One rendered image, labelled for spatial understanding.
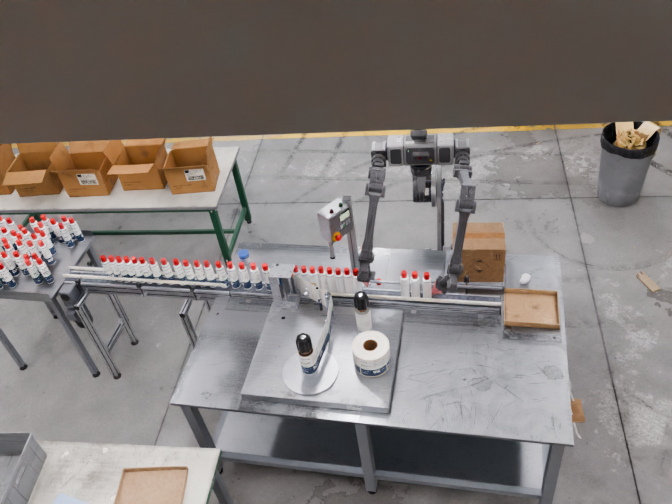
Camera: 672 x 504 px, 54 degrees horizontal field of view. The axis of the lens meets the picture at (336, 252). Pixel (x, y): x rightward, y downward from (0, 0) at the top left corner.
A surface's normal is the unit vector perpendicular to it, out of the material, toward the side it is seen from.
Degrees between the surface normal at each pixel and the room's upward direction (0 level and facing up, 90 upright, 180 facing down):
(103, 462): 0
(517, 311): 0
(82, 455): 0
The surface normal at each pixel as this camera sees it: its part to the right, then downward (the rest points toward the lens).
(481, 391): -0.11, -0.73
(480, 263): -0.13, 0.69
